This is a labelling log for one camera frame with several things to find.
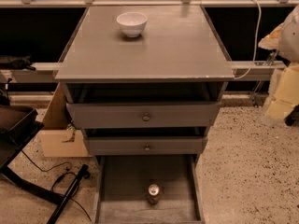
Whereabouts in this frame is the orange soda can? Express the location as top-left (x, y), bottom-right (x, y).
top-left (147, 184), bottom-right (160, 205)

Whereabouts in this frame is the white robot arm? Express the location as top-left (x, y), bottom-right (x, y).
top-left (258, 6), bottom-right (299, 120)

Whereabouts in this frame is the grey top drawer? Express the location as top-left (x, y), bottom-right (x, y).
top-left (66, 102), bottom-right (220, 129)

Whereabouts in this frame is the grey drawer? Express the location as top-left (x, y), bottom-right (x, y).
top-left (84, 136), bottom-right (207, 155)
top-left (93, 155), bottom-right (206, 224)
top-left (66, 102), bottom-right (220, 129)

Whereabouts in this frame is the brass top drawer knob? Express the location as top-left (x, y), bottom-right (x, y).
top-left (142, 114), bottom-right (150, 121)

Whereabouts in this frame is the brass drawer knob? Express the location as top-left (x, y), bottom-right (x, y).
top-left (142, 114), bottom-right (150, 121)
top-left (144, 145), bottom-right (150, 152)

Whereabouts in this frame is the grey drawer cabinet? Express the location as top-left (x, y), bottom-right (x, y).
top-left (54, 5), bottom-right (235, 165)

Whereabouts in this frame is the brass middle drawer knob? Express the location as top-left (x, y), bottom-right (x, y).
top-left (144, 145), bottom-right (150, 152)

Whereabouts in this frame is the grey middle drawer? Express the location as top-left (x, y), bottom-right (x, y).
top-left (84, 136), bottom-right (207, 155)

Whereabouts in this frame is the grey bottom drawer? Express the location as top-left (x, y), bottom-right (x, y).
top-left (93, 155), bottom-right (206, 224)

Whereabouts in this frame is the white ceramic bowl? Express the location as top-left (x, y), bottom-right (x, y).
top-left (117, 12), bottom-right (148, 37)

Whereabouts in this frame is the cardboard box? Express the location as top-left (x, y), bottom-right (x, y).
top-left (38, 84), bottom-right (89, 158)

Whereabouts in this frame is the black tray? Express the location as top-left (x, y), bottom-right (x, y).
top-left (0, 105), bottom-right (37, 139)

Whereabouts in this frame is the black stand base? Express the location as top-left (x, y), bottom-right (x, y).
top-left (0, 121), bottom-right (90, 224)

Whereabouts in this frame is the white hanging cable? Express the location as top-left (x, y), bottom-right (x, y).
top-left (233, 0), bottom-right (263, 80)

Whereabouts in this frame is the black floor cable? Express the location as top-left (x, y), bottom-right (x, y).
top-left (20, 149), bottom-right (93, 222)

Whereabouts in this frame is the aluminium frame rail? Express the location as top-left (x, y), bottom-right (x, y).
top-left (0, 61), bottom-right (286, 84)

